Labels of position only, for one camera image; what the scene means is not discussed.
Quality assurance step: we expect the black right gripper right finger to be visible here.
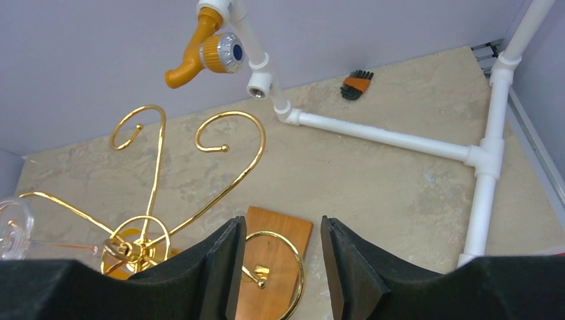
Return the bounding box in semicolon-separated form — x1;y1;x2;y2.
320;217;564;319

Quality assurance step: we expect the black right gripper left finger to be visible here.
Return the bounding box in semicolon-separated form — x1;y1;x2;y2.
1;216;247;319

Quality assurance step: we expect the gold rack with wooden base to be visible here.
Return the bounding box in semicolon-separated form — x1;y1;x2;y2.
17;104;314;320

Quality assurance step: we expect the clear tall flute glass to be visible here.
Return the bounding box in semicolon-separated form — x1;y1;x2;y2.
1;197;104;263

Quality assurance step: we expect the yellow plastic goblet far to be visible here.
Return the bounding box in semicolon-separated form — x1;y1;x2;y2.
102;227;181;280

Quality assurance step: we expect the small black orange object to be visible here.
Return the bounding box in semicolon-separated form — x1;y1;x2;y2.
340;70;374;101

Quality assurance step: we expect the white pvc pipe frame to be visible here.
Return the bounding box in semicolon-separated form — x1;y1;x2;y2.
197;0;554;267

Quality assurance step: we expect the brass faucet with blue handle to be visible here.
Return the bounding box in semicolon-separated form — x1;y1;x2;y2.
164;4;245;89

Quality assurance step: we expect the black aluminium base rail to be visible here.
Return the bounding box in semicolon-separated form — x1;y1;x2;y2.
471;39;564;208

